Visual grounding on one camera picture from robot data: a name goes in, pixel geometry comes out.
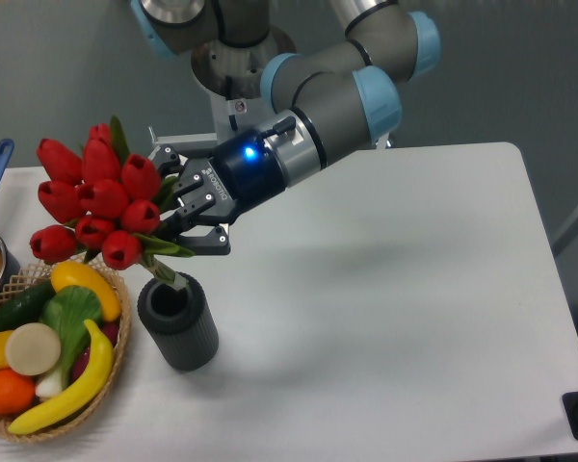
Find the dark red vegetable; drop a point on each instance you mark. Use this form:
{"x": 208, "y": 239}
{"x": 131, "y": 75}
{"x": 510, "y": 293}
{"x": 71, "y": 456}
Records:
{"x": 110, "y": 332}

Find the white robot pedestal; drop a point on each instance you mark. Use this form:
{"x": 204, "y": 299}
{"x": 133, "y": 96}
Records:
{"x": 231, "y": 78}

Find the red tulip bouquet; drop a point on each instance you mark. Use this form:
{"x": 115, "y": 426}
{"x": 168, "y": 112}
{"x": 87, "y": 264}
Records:
{"x": 106, "y": 201}

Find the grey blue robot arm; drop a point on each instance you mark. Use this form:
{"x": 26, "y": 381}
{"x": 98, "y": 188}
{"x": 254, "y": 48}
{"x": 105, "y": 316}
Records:
{"x": 279, "y": 116}

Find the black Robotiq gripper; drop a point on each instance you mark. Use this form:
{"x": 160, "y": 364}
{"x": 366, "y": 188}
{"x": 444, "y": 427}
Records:
{"x": 231, "y": 179}

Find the beige round disc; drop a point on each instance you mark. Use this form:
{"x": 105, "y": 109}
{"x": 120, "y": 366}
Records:
{"x": 32, "y": 349}

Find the yellow banana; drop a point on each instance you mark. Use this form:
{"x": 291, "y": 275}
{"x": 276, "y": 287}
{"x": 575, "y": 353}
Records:
{"x": 75, "y": 396}

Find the woven wicker basket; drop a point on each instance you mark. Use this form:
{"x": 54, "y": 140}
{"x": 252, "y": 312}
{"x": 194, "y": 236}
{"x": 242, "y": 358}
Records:
{"x": 32, "y": 275}

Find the green cucumber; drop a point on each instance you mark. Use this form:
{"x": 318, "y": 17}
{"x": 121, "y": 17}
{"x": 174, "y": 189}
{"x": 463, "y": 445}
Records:
{"x": 26, "y": 306}

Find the green bok choy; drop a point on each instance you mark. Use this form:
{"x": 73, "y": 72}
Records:
{"x": 65, "y": 313}

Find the dark grey ribbed vase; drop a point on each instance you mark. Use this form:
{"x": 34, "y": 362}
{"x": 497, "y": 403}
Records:
{"x": 180, "y": 323}

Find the orange fruit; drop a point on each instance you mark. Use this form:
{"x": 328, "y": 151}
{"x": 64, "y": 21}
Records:
{"x": 17, "y": 392}

